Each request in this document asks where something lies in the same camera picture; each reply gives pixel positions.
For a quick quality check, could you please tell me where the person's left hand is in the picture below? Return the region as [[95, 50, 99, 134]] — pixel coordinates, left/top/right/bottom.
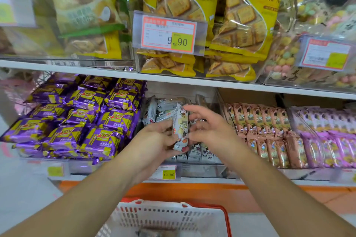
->
[[125, 119, 182, 185]]

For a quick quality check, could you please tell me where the person's right hand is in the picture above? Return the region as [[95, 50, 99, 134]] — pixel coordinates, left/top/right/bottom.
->
[[182, 104, 247, 168]]

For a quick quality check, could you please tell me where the white cartoon snack packet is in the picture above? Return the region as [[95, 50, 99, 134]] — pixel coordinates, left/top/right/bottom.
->
[[172, 103, 190, 153]]

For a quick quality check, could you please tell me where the person's right forearm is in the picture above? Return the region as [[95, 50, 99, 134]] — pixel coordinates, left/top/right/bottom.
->
[[226, 145, 356, 237]]

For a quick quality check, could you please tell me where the person's left forearm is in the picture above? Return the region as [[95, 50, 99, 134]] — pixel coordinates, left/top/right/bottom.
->
[[0, 147, 146, 237]]

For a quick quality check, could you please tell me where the small price tag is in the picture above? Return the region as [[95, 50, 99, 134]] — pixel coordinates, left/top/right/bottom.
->
[[147, 164, 182, 181], [28, 160, 70, 179]]

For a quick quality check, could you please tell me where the row of white packets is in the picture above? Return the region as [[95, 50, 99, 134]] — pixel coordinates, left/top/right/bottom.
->
[[142, 95, 223, 164]]

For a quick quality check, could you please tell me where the row of pink packets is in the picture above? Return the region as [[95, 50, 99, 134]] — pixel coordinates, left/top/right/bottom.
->
[[224, 102, 308, 169]]

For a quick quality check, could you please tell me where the white shopping basket red rim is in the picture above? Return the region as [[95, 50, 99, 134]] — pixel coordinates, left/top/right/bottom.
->
[[96, 197, 232, 237]]

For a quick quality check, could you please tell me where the white shelf board orange base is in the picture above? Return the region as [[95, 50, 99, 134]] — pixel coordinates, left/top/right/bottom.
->
[[47, 162, 356, 214]]

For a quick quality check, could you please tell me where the dark packet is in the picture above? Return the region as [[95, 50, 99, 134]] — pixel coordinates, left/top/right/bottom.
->
[[136, 227, 201, 237]]

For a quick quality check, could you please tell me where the pile of purple packets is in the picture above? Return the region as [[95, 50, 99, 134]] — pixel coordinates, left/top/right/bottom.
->
[[0, 72, 148, 165]]

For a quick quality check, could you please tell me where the red-framed price tag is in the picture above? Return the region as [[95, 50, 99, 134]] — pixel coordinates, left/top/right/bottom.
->
[[132, 10, 208, 56], [296, 35, 356, 72]]

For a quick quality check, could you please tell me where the clear pastel candy bag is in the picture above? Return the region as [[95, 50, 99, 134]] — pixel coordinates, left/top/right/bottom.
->
[[264, 34, 309, 82], [295, 0, 356, 36]]

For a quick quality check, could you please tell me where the yellow biscuit bag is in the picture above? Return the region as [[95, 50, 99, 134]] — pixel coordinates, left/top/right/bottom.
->
[[65, 31, 123, 60]]

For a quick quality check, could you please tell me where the row of lilac packets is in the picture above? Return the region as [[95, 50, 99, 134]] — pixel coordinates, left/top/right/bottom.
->
[[288, 106, 356, 169]]

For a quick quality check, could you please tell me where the clear plastic bin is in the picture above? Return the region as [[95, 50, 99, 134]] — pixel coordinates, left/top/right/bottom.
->
[[0, 0, 134, 69], [261, 0, 356, 93], [127, 0, 299, 83]]

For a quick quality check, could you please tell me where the green coconut cracker bag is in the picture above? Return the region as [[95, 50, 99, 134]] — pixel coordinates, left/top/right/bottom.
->
[[46, 0, 126, 38]]

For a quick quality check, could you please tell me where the blurred pale price tag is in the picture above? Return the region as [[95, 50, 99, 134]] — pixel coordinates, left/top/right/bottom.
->
[[0, 0, 37, 28]]

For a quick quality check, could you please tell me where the pink wire rack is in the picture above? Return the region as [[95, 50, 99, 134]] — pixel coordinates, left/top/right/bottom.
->
[[0, 70, 54, 116]]

